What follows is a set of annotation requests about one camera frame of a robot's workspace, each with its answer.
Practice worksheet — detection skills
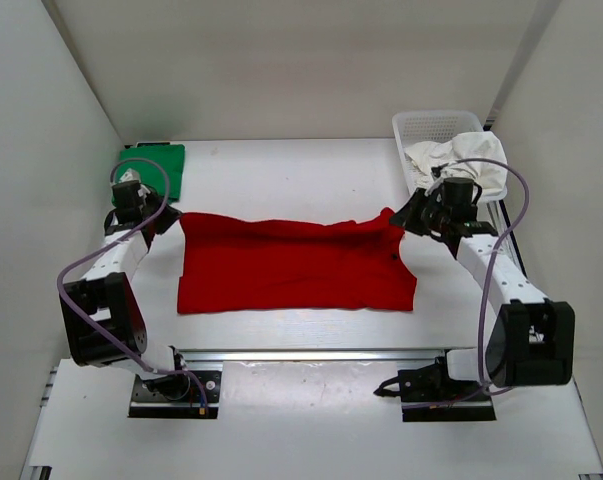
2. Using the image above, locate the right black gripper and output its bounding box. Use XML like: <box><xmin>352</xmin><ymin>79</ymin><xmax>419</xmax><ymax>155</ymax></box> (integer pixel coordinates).
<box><xmin>390</xmin><ymin>190</ymin><xmax>452</xmax><ymax>239</ymax></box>

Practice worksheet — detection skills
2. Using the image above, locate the green t shirt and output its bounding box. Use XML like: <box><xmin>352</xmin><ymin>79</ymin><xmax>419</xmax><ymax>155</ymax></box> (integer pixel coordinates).
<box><xmin>114</xmin><ymin>144</ymin><xmax>186</xmax><ymax>204</ymax></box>

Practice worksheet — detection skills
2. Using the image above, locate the red t shirt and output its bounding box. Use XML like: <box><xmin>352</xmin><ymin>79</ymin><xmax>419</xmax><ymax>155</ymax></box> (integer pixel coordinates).
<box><xmin>177</xmin><ymin>208</ymin><xmax>417</xmax><ymax>315</ymax></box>

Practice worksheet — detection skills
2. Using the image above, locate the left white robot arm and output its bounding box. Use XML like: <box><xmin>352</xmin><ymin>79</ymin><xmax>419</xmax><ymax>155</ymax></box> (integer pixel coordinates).
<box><xmin>60</xmin><ymin>180</ymin><xmax>191</xmax><ymax>400</ymax></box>

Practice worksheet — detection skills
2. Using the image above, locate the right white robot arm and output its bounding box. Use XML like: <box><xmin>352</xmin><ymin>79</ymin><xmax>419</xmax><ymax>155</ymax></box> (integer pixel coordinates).
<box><xmin>390</xmin><ymin>178</ymin><xmax>575</xmax><ymax>400</ymax></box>

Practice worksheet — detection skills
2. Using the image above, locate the dark table label sticker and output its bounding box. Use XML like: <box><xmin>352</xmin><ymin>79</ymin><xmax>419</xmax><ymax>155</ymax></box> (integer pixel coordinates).
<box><xmin>135</xmin><ymin>142</ymin><xmax>171</xmax><ymax>147</ymax></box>

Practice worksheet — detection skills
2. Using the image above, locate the white t shirt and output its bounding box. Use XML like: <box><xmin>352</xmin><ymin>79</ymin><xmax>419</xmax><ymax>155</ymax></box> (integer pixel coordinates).
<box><xmin>404</xmin><ymin>132</ymin><xmax>508</xmax><ymax>201</ymax></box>

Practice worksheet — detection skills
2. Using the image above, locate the white plastic basket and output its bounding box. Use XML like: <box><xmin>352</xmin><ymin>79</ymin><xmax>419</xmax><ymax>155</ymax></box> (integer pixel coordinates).
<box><xmin>392</xmin><ymin>110</ymin><xmax>508</xmax><ymax>203</ymax></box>

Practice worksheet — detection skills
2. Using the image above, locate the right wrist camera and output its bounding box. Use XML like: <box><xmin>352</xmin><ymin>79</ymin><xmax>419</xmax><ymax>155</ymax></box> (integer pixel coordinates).
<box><xmin>426</xmin><ymin>164</ymin><xmax>449</xmax><ymax>195</ymax></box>

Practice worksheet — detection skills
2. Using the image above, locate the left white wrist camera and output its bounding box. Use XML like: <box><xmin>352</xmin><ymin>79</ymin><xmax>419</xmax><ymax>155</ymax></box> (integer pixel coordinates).
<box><xmin>117</xmin><ymin>168</ymin><xmax>141</xmax><ymax>185</ymax></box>

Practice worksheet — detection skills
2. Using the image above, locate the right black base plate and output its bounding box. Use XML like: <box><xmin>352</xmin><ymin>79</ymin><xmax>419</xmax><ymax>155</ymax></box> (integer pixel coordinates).
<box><xmin>398</xmin><ymin>364</ymin><xmax>496</xmax><ymax>422</ymax></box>

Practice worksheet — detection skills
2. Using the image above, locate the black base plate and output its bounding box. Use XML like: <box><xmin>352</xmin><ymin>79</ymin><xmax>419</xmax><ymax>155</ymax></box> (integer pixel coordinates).
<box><xmin>398</xmin><ymin>364</ymin><xmax>496</xmax><ymax>422</ymax></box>
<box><xmin>128</xmin><ymin>369</ymin><xmax>222</xmax><ymax>420</ymax></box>

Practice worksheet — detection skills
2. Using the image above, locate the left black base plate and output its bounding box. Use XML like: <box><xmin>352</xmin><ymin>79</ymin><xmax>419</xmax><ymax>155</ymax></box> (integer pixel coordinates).
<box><xmin>128</xmin><ymin>369</ymin><xmax>222</xmax><ymax>420</ymax></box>

